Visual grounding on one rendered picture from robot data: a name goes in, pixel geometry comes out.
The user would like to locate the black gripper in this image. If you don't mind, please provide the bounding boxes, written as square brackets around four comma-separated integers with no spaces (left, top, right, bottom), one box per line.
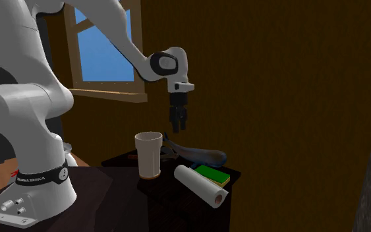
[168,92,189,134]

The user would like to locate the blue-grey whale figure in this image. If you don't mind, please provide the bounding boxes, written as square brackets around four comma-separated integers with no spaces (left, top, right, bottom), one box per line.
[160,131,228,169]

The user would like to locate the tall white cup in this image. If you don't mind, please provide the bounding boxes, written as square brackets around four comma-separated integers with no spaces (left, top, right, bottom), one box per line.
[134,130,164,181]

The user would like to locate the green and yellow sponge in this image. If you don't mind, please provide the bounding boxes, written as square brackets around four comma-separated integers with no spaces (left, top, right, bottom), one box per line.
[193,164,231,189]

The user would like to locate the white paper towel roll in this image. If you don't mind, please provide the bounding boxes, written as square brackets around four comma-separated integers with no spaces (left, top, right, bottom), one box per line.
[173,163,229,210]

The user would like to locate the dark wooden side table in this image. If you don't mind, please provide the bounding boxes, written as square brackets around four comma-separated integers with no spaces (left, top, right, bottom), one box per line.
[100,148,243,232]

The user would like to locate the wooden framed window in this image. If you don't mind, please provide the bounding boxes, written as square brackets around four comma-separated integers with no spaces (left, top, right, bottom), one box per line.
[63,0,149,104]

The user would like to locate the dark robot stand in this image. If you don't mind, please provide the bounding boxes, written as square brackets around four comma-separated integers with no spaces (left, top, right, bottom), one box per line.
[0,165,150,232]

